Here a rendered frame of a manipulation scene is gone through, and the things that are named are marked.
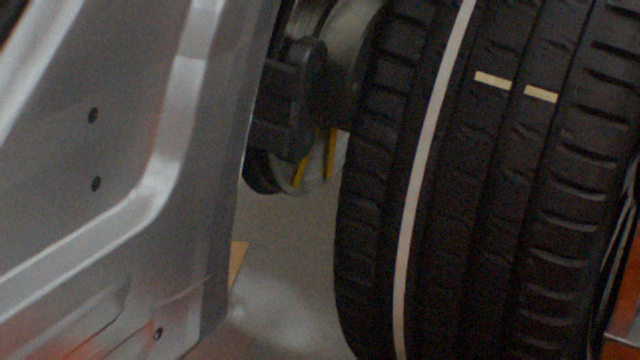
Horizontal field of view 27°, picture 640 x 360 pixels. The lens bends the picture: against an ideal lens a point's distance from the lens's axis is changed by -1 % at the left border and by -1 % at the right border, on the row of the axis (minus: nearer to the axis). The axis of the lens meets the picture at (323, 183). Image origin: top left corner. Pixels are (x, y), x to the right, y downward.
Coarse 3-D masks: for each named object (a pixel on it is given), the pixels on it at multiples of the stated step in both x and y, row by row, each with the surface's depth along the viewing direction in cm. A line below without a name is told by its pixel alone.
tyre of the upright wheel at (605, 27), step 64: (448, 0) 114; (512, 0) 111; (576, 0) 110; (384, 64) 114; (512, 64) 110; (576, 64) 109; (384, 128) 115; (448, 128) 113; (512, 128) 111; (576, 128) 108; (384, 192) 117; (448, 192) 114; (512, 192) 111; (576, 192) 109; (384, 256) 120; (448, 256) 116; (512, 256) 113; (576, 256) 111; (384, 320) 126; (448, 320) 120; (512, 320) 117; (576, 320) 115
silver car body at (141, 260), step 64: (0, 0) 80; (64, 0) 84; (128, 0) 88; (192, 0) 96; (256, 0) 100; (0, 64) 82; (64, 64) 84; (128, 64) 91; (192, 64) 96; (256, 64) 103; (0, 128) 81; (64, 128) 86; (128, 128) 94; (192, 128) 97; (0, 192) 82; (64, 192) 89; (128, 192) 97; (192, 192) 100; (0, 256) 84; (64, 256) 89; (128, 256) 94; (192, 256) 104; (0, 320) 82; (64, 320) 89; (128, 320) 98; (192, 320) 108
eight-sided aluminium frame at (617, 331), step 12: (636, 228) 113; (636, 240) 114; (636, 252) 114; (636, 264) 114; (624, 276) 115; (636, 276) 115; (624, 288) 116; (636, 288) 115; (624, 300) 116; (636, 300) 116; (624, 312) 117; (636, 312) 118; (612, 324) 117; (624, 324) 117; (636, 324) 118; (612, 336) 118; (624, 336) 117; (636, 336) 118; (612, 348) 118; (624, 348) 118; (636, 348) 117
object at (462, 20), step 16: (464, 0) 112; (464, 16) 112; (464, 32) 112; (448, 48) 112; (448, 64) 112; (448, 80) 112; (432, 96) 113; (432, 112) 113; (432, 128) 113; (416, 160) 114; (416, 176) 115; (416, 192) 115; (400, 240) 118; (400, 256) 118; (400, 272) 119; (400, 288) 120; (400, 304) 122; (400, 320) 123; (400, 336) 125; (400, 352) 128
